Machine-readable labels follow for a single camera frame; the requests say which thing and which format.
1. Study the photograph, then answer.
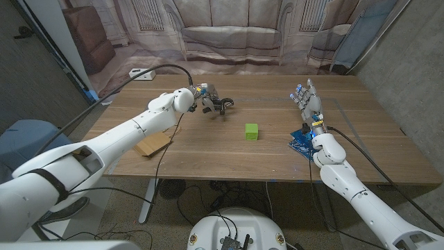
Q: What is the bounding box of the thin black left wrist cable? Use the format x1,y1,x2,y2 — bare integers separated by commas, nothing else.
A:
69,112,185,206

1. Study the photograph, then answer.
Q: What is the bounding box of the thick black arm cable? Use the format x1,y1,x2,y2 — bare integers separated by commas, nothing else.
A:
33,63,194,157
326,126,444,233

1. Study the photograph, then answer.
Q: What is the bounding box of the green block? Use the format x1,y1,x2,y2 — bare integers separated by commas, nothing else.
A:
244,123,259,141

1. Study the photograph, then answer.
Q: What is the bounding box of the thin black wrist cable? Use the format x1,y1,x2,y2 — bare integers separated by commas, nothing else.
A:
307,158,386,250
69,112,185,206

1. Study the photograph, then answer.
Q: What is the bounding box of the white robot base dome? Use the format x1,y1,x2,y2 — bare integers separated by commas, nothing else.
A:
187,207,288,250

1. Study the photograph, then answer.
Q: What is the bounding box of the white table leg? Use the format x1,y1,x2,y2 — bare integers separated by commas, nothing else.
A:
138,178,160,224

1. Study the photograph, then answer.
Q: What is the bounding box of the brown cardboard piece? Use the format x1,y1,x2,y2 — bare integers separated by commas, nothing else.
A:
133,131,173,158

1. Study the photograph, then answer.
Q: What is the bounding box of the blue gel bag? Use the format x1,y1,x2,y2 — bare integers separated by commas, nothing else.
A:
287,128,317,162

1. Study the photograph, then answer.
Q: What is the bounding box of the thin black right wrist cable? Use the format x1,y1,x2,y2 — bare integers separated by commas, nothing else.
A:
307,158,386,250

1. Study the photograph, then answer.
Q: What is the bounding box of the printed sofa room backdrop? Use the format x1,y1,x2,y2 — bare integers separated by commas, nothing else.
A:
57,0,412,105

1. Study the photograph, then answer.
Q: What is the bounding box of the black antenna module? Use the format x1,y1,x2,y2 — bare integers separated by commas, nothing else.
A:
220,234,251,250

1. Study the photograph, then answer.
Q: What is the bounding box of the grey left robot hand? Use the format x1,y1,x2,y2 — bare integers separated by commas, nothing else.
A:
193,83,226,115

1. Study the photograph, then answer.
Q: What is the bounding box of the black grip strengthener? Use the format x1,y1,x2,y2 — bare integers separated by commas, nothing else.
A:
203,97,235,116

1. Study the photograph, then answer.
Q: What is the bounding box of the grey table leg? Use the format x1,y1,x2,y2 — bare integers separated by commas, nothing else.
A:
314,183,338,233

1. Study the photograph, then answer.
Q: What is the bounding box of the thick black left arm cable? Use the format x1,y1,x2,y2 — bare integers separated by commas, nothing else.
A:
33,63,194,157

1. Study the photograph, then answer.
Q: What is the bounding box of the blue-grey bin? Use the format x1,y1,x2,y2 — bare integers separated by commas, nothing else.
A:
0,119,72,174

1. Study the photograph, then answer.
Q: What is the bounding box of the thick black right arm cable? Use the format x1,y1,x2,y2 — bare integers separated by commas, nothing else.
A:
326,126,444,233

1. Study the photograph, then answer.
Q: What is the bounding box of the black round fan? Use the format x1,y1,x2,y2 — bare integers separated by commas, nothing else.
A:
159,178,187,201

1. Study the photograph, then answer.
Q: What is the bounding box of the white power box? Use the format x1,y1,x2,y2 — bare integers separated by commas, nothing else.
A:
128,68,157,81

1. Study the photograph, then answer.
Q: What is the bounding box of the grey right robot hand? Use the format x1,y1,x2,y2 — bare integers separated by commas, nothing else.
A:
290,78,327,137

